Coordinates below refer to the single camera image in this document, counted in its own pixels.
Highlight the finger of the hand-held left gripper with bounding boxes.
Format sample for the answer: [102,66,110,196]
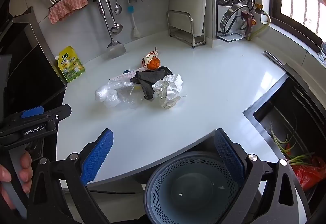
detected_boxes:
[25,104,72,123]
[5,106,45,123]

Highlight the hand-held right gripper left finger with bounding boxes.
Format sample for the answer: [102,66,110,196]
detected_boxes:
[27,128,114,224]

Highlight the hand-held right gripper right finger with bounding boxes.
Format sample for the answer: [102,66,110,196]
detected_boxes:
[213,128,312,224]

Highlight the grey perforated waste basket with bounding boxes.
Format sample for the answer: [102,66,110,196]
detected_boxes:
[143,151,255,224]

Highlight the clear plastic bag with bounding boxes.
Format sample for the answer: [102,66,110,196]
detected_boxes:
[95,80,147,110]

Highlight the white paper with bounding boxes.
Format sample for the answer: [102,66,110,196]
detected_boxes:
[152,74,187,110]

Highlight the dark grey cloth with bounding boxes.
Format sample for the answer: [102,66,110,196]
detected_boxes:
[130,66,174,100]

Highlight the red white snack wrapper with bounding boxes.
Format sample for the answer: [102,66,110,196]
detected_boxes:
[140,47,159,69]

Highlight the orange plastic ball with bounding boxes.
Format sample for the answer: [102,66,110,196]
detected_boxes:
[148,58,161,71]

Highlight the person's left hand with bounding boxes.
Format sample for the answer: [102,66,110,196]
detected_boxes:
[0,150,33,210]

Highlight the black stove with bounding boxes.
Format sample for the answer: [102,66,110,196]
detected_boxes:
[0,8,67,117]

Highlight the yellow seasoning pouch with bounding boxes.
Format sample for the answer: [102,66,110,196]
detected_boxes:
[56,46,86,83]

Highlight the green scallions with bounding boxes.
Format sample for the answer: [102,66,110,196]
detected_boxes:
[269,127,315,166]

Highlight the black sink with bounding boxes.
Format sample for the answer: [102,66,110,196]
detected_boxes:
[242,74,326,204]

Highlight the red plastic bag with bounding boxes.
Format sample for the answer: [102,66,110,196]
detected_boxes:
[284,144,326,191]

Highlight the steel spatula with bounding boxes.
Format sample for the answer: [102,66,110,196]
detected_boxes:
[94,0,126,60]

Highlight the steel ladle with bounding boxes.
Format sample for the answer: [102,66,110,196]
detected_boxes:
[101,0,123,35]

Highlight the pink dish cloth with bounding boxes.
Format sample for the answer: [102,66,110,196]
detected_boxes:
[48,0,89,25]

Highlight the black lid rack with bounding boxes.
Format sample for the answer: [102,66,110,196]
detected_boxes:
[216,0,251,42]

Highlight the steel pot lid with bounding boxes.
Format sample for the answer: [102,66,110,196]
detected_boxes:
[220,3,255,36]

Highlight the clear plastic holder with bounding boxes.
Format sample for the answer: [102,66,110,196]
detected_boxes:
[318,41,326,64]

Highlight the steel cutting board rack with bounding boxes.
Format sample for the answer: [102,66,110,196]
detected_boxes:
[167,10,207,49]

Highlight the blue handled bottle brush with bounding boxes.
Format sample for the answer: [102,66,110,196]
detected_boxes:
[127,5,141,38]

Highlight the yellow gas hose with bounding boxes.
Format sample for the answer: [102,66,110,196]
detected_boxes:
[246,10,271,41]

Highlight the brown handle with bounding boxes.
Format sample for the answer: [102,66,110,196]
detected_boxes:
[241,9,256,33]

